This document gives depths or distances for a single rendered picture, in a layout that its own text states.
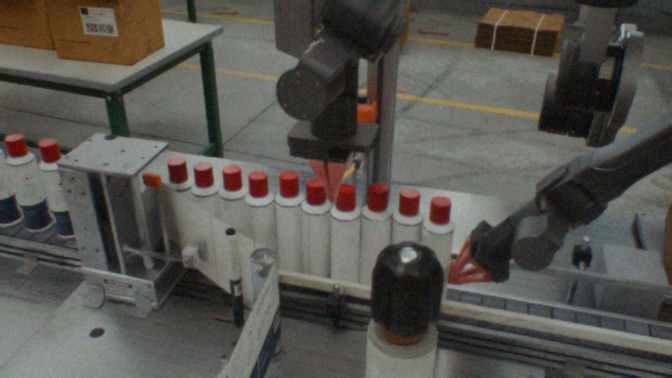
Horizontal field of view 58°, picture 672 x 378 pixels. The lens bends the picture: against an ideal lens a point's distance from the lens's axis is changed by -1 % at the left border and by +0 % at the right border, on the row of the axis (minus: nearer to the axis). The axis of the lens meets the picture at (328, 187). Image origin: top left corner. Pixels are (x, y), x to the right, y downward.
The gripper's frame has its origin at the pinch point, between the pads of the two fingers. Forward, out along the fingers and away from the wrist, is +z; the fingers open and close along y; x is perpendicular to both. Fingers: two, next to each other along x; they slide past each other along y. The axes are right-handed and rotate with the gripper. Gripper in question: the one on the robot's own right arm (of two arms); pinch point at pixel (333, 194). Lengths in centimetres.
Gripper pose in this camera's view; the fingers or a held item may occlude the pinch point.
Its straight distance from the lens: 78.6
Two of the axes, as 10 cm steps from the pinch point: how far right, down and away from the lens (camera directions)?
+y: 9.6, 1.4, -2.4
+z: 0.0, 8.7, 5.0
